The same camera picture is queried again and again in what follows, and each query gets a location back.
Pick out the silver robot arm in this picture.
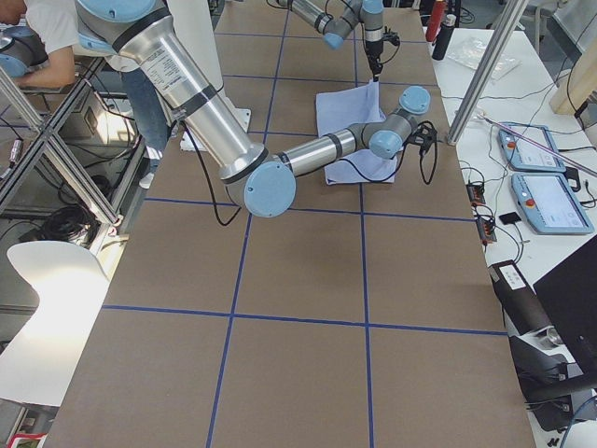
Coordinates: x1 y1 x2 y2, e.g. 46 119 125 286
76 1 431 217
274 0 400 81

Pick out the red water bottle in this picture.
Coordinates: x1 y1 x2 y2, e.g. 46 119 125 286
425 0 446 43

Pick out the person in white shirt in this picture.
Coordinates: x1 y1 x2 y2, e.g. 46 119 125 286
1 1 171 189

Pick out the black cylinder with label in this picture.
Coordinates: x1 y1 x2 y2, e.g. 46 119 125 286
488 260 553 336

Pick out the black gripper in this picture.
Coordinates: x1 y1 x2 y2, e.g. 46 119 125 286
363 27 400 82
410 121 437 157

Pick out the lower blue teach pendant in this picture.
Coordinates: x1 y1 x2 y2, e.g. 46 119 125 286
510 173 594 235

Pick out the aluminium extrusion cross frame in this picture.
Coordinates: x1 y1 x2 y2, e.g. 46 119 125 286
1 69 119 224

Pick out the light blue striped shirt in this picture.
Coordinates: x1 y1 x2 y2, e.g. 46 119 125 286
315 80 397 185

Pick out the blue teach pendant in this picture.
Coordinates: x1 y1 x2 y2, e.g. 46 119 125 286
498 122 565 174
510 173 594 235

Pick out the grey aluminium frame post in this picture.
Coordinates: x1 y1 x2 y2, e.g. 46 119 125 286
446 0 528 146

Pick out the upper blue teach pendant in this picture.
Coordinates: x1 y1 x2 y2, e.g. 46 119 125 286
498 122 565 174

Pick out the black laptop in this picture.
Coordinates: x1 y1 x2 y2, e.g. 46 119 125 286
534 238 596 372

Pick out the black water bottle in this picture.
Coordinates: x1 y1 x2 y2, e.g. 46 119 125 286
431 14 457 61

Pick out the white curved chair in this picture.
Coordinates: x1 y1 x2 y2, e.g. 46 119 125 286
1 241 109 407

